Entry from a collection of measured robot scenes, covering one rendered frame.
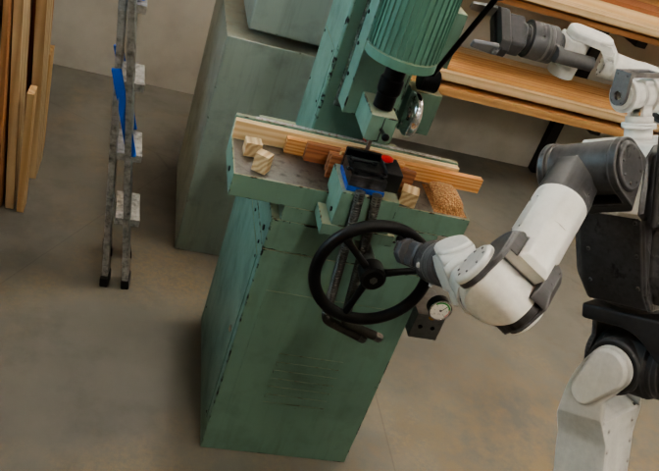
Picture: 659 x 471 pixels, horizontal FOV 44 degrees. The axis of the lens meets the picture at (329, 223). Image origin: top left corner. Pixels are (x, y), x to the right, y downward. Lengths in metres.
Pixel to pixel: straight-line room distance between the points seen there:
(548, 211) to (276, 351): 1.09
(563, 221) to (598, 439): 0.57
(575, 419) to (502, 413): 1.29
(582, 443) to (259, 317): 0.85
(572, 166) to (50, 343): 1.78
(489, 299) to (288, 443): 1.31
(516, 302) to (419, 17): 0.82
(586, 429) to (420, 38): 0.90
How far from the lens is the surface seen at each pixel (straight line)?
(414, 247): 1.65
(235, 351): 2.19
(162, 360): 2.67
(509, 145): 4.91
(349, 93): 2.08
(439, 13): 1.87
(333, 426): 2.42
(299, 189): 1.90
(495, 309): 1.26
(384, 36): 1.90
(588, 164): 1.38
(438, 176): 2.14
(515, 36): 1.92
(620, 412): 1.76
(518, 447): 2.91
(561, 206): 1.32
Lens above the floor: 1.79
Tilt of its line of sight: 30 degrees down
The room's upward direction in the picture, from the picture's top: 20 degrees clockwise
